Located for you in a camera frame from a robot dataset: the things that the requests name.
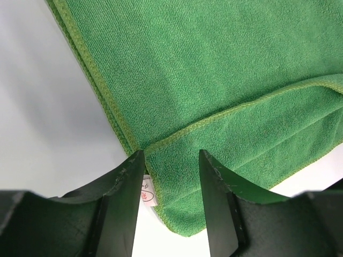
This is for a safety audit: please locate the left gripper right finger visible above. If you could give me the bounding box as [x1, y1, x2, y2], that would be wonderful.
[199, 150, 342, 256]

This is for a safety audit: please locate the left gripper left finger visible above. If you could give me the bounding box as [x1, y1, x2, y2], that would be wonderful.
[1, 150, 145, 256]

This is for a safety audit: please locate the green towel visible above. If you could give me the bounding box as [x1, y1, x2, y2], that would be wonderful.
[48, 1, 342, 237]

